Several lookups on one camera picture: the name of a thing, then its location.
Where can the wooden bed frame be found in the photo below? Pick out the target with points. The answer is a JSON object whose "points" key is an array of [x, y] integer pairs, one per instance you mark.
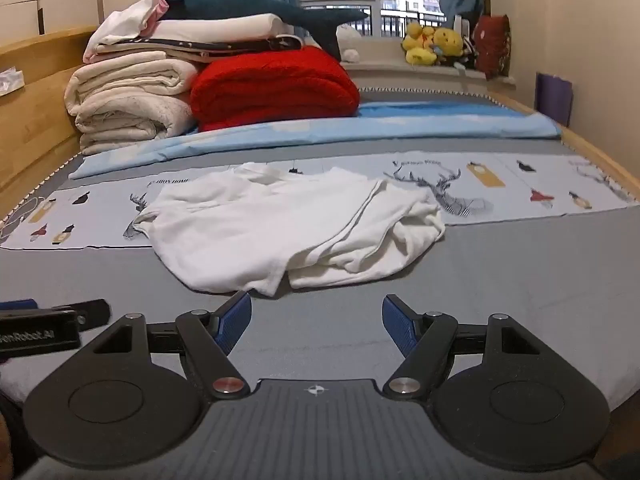
{"points": [[35, 115]]}

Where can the white garment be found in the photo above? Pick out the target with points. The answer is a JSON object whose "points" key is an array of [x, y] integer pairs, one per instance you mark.
{"points": [[250, 230]]}

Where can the white window sill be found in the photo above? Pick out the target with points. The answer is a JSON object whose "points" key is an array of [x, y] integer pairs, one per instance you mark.
{"points": [[390, 71]]}

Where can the teal shark plush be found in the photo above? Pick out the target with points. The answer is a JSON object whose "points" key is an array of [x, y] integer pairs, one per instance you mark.
{"points": [[300, 17]]}

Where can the red folded blanket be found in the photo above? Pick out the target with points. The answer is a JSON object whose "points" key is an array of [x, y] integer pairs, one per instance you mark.
{"points": [[275, 90]]}

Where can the cream folded quilt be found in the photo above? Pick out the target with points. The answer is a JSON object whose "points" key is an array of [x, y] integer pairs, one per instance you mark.
{"points": [[125, 105]]}

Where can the white plush toy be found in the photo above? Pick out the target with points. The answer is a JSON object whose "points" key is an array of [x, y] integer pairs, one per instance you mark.
{"points": [[348, 40]]}

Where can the purple box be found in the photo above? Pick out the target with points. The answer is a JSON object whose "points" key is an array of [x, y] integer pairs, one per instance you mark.
{"points": [[554, 97]]}

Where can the yellow plush toy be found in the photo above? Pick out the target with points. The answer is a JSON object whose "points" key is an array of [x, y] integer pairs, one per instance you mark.
{"points": [[417, 42], [447, 42]]}

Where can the white folded sheet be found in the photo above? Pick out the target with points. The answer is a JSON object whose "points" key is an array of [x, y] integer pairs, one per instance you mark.
{"points": [[225, 27]]}

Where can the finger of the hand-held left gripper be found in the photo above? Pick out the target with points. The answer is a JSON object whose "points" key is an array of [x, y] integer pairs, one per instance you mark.
{"points": [[87, 312], [17, 304]]}

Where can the white cloth with pink trim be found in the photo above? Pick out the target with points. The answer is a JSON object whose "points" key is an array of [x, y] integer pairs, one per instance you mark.
{"points": [[125, 22]]}

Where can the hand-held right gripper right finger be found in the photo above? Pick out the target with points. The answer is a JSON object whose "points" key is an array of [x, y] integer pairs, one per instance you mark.
{"points": [[399, 325]]}

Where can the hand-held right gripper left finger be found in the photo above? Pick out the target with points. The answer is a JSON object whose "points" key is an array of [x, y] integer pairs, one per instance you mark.
{"points": [[234, 324]]}

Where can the light blue sheet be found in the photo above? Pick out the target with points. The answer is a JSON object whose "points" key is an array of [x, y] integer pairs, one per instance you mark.
{"points": [[350, 125]]}

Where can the deer printed sheet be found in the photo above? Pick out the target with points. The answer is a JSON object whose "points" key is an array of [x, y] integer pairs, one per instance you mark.
{"points": [[500, 187]]}

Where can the tissue pack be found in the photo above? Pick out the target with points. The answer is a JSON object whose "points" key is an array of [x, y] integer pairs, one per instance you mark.
{"points": [[10, 81]]}

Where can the red patterned cushion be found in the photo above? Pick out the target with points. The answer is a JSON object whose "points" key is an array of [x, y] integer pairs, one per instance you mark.
{"points": [[492, 47]]}

